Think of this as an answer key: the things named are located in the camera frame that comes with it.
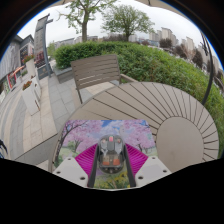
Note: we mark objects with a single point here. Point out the green hedge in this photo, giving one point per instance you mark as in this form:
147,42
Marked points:
146,61

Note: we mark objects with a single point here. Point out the distant apartment buildings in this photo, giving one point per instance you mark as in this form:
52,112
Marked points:
166,36

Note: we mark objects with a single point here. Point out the leaning bare-trunk tree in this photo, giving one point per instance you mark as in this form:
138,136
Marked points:
84,23

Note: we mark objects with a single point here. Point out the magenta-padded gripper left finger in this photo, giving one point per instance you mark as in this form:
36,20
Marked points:
71,171

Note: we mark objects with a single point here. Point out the round-crowned green tree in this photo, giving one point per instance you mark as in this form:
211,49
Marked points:
128,20

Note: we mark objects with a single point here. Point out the transparent grey computer mouse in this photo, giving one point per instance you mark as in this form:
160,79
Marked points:
111,155

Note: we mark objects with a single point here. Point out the flower landscape print mouse pad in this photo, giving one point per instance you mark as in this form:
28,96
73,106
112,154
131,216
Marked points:
83,133

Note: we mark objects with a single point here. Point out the brown slatted outdoor chair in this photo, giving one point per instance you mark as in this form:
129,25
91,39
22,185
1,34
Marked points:
95,71

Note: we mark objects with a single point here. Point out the white planter with flowers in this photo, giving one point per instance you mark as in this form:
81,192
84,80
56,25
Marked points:
30,98
30,66

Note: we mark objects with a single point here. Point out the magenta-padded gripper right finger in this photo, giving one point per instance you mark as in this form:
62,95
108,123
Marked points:
150,170

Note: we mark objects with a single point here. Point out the tall grey sign pillar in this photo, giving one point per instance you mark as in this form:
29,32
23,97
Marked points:
40,46

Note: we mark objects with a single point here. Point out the dark curved parasol pole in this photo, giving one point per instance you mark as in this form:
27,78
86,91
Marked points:
210,66

